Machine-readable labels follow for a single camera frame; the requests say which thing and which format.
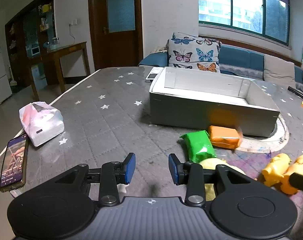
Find yellow rubber toy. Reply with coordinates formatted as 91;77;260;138
261;154;303;195

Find white refrigerator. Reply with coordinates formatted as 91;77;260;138
0;45;12;105

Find yellow plush duck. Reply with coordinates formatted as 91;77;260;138
199;157;246;201

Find green packet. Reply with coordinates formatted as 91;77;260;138
179;130;215;164

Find grey cardboard box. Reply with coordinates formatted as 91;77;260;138
149;67;281;138

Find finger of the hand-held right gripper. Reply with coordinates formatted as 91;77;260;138
289;172;303;194

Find wooden side table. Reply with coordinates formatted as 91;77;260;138
29;41;91;101

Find dark wooden cabinet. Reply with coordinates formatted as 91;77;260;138
5;4;55;87

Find dark wooden door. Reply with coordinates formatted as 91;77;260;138
88;0;143;70

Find grey star-patterned table cover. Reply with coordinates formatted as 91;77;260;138
0;66;303;240

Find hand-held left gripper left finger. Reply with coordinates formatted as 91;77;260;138
52;152;137;207

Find butterfly print pillow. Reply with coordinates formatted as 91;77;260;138
167;32;222;73

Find beige cushion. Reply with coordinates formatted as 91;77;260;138
263;54;296;82

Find white round table insert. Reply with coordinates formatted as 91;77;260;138
238;114;290;153

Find dark smartphone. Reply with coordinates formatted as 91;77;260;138
0;133;30;193

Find blue sofa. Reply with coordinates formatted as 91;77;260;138
138;44;303;85

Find orange packet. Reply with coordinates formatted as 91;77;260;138
208;125;243;150

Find green framed window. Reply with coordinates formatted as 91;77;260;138
198;0;291;47

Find tissue pack in plastic bag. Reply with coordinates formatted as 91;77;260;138
19;101;65;147

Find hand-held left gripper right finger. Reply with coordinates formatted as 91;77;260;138
168;154;257;207

